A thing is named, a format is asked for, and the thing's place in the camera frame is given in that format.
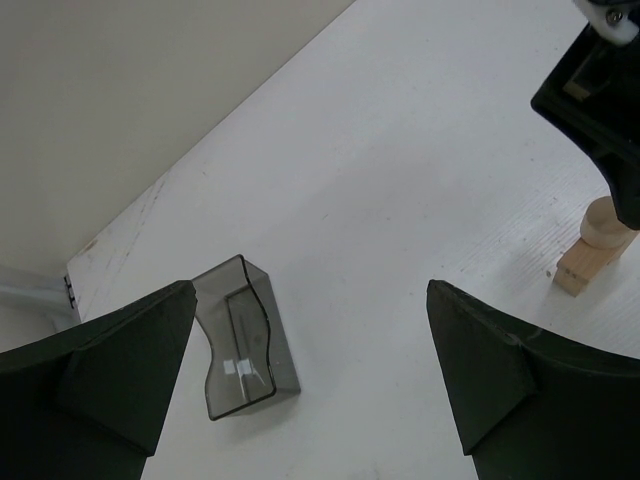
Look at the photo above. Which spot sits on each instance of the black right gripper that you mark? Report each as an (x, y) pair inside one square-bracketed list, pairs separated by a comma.
[(592, 97)]

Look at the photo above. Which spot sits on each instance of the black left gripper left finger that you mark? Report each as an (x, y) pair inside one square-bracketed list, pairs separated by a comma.
[(91, 402)]

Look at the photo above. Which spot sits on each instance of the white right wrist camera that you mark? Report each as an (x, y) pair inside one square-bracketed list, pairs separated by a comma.
[(612, 20)]

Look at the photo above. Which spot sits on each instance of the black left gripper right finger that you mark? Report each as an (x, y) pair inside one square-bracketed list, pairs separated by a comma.
[(528, 403)]

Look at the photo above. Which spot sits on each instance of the wooden block numbered 55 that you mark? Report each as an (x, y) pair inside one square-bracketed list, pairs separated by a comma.
[(589, 262)]

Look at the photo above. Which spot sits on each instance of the wooden block numbered 12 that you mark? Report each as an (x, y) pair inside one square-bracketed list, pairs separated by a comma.
[(570, 282)]

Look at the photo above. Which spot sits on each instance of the light wooden cylinder block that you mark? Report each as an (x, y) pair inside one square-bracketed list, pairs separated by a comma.
[(600, 227)]

